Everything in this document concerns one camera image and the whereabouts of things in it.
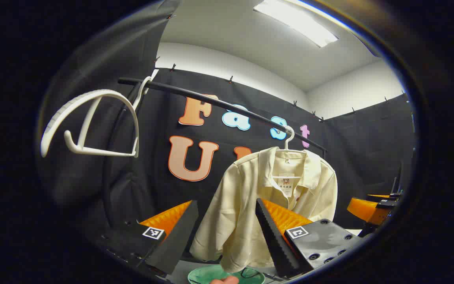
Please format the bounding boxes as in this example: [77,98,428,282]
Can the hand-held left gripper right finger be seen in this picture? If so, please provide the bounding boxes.
[255,198,363,278]

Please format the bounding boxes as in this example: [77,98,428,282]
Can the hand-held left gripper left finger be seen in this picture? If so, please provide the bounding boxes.
[91,200,199,276]

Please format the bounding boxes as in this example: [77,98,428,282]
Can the green laundry hamper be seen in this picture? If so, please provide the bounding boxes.
[188,264,266,284]

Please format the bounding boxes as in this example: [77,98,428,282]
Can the cream collared shirt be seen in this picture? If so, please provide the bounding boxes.
[190,147,338,273]

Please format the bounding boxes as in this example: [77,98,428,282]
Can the white plastic clothes hanger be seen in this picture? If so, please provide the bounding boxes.
[275,125,306,155]

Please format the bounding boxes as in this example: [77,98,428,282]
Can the white ribbed empty hanger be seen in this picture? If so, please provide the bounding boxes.
[40,76,153,158]

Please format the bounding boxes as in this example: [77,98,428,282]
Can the black backdrop cloth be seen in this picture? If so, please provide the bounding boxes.
[36,0,417,273]

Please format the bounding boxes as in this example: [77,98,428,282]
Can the row of small backdrop clips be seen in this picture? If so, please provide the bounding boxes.
[154,13,409,122]

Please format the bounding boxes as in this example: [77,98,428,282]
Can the ceiling light panel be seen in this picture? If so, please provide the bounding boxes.
[253,0,339,48]

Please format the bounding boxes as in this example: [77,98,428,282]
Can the black clothes rail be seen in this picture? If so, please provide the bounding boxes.
[103,77,328,227]

